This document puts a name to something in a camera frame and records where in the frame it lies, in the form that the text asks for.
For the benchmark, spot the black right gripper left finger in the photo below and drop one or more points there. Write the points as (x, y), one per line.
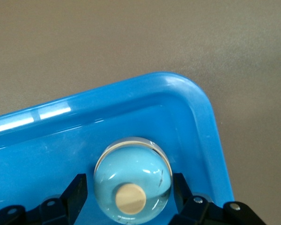
(72, 199)

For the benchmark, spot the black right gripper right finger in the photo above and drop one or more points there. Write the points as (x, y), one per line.
(181, 194)

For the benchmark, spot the blue plastic tray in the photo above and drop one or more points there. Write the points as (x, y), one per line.
(61, 152)

